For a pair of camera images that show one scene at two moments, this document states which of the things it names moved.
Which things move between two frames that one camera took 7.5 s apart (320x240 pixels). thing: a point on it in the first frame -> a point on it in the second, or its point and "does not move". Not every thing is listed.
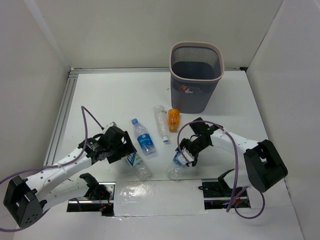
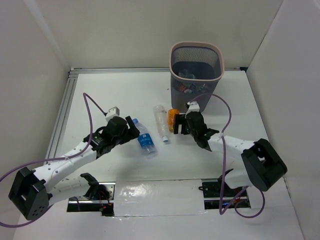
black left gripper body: x=128 y=146 -> x=130 y=128
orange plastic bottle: x=173 y=120 does not move
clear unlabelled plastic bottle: x=161 y=118 does not move
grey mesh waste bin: x=196 y=68 does not move
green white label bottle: x=139 y=166 -> x=185 y=73
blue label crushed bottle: x=173 y=171 -> x=195 y=88
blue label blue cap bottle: x=144 y=139 does not move
